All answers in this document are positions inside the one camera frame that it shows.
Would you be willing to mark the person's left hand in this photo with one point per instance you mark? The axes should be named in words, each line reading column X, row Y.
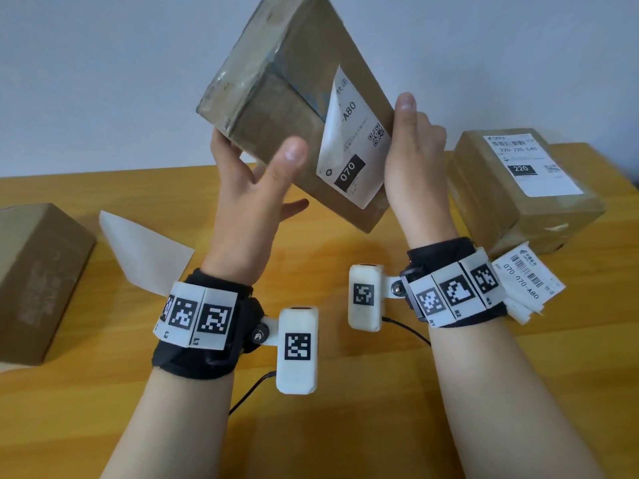
column 244, row 229

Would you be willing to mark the person's right hand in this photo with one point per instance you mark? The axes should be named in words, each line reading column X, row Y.
column 417, row 184

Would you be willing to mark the person's right thumb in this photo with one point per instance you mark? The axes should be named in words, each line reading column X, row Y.
column 403, row 124

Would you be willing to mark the person's left thumb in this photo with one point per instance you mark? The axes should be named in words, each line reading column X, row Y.
column 282, row 167

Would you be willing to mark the taped brown cardboard box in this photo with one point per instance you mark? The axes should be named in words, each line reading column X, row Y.
column 279, row 94

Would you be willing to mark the person's right forearm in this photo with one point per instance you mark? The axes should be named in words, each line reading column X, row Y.
column 499, row 409

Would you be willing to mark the person's left forearm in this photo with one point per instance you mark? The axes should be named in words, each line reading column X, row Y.
column 174, row 424

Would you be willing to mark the peeling white shipping label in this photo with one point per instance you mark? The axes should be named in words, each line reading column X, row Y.
column 354, row 154

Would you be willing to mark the stuck white shipping label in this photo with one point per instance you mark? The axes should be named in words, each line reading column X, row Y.
column 534, row 164

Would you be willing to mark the black right wrist band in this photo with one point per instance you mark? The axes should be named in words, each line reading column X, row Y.
column 449, row 256

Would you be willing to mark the black wrist band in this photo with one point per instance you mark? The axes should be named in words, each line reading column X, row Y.
column 204, row 354
column 449, row 256

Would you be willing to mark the labelled brown cardboard box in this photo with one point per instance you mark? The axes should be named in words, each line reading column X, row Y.
column 524, row 214

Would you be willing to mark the blank white backing paper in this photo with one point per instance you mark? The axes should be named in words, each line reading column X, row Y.
column 145, row 254

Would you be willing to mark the loose white barcode label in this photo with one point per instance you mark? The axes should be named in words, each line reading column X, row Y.
column 529, row 279

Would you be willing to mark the black left wrist band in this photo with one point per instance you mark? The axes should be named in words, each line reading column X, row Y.
column 204, row 354

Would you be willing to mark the plain brown cardboard box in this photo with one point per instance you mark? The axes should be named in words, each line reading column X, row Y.
column 40, row 279

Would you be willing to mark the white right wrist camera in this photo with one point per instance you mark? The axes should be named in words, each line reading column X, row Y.
column 365, row 299

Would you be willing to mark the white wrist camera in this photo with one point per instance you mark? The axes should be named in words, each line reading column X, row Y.
column 298, row 354
column 365, row 299

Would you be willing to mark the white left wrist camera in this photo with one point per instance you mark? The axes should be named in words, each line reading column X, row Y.
column 298, row 354

